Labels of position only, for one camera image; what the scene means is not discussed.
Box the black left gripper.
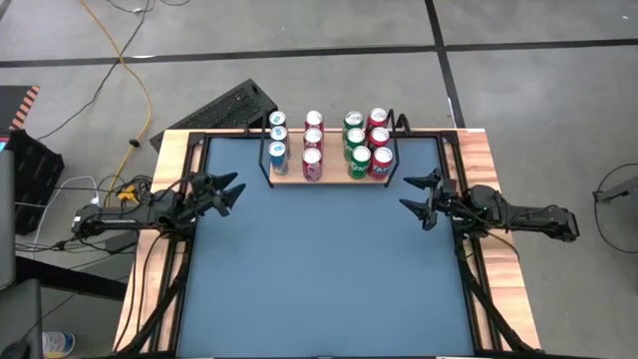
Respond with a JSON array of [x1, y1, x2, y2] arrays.
[[186, 171, 248, 219]]

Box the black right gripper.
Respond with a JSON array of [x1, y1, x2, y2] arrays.
[[398, 167, 461, 232]]

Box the green Sprite can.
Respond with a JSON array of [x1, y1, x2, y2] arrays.
[[343, 127, 368, 151], [342, 110, 366, 131], [347, 144, 373, 180]]

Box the red Star Wars Coca-Cola can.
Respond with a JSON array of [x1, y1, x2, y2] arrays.
[[301, 147, 324, 183]]

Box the red soda can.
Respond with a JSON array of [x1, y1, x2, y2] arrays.
[[302, 127, 325, 149], [366, 107, 390, 131]]

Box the blue table mat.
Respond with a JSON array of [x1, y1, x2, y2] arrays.
[[176, 135, 478, 358]]

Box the black power adapter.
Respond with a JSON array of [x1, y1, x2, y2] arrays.
[[104, 231, 140, 254]]

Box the black floor beam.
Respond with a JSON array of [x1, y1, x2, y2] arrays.
[[14, 254, 130, 301]]

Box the black plastic crate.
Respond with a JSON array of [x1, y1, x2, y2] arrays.
[[8, 128, 67, 236]]

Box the grey cabinet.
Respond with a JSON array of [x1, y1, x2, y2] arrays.
[[0, 148, 17, 291]]

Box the black panel with orange stripes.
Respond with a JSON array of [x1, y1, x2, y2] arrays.
[[0, 83, 41, 134]]

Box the white and blue container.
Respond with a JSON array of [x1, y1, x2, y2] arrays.
[[42, 330, 77, 359]]

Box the wooden shelf with black frame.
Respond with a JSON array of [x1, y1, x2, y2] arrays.
[[257, 110, 403, 190]]

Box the black aluminium table frame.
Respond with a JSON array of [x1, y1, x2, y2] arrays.
[[112, 128, 544, 359]]

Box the white power cable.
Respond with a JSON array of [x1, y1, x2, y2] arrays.
[[34, 174, 104, 235]]

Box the black floor cable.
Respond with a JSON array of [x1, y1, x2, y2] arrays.
[[34, 0, 193, 142]]

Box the yellow floor cable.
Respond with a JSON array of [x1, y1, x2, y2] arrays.
[[79, 0, 154, 205]]

